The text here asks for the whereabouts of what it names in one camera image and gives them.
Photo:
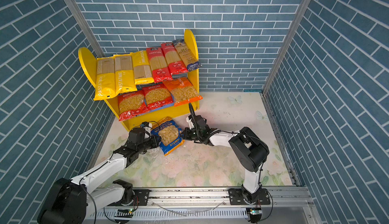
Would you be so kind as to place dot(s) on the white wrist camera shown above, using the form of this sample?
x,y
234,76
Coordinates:
x,y
147,125
190,122

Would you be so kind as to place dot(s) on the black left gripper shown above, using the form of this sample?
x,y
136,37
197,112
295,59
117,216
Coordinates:
x,y
155,142

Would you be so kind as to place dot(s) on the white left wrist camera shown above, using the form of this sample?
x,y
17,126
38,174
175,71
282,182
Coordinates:
x,y
147,125

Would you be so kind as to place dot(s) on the floral table mat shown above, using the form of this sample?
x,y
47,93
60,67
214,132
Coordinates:
x,y
199,165

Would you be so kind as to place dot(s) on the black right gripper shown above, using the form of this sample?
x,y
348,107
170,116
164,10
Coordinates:
x,y
187,135

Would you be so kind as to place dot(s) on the orange macaroni bag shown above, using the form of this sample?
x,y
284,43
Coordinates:
x,y
182,91

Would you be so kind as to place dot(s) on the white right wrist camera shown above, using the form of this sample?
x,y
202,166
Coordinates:
x,y
190,122

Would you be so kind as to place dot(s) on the red labelled spaghetti bag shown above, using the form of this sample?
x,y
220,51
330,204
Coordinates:
x,y
158,65

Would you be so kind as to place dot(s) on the dark labelled spaghetti bag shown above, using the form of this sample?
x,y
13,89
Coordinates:
x,y
188,58

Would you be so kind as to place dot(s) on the red fusilli bag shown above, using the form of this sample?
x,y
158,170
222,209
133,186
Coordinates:
x,y
157,96

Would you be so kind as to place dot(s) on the red macaroni bag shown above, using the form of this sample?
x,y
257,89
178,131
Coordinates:
x,y
131,105

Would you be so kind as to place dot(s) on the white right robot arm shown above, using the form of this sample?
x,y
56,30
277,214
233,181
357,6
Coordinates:
x,y
250,150

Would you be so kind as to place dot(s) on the blue shell pasta bag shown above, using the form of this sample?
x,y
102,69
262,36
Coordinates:
x,y
170,134

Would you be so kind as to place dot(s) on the yellow Pastatime spaghetti bag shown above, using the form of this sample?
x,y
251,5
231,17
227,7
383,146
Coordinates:
x,y
105,79
124,74

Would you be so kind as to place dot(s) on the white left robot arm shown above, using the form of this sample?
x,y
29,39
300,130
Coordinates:
x,y
70,201

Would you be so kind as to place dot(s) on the metal base rail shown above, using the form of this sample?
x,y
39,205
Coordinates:
x,y
212,205

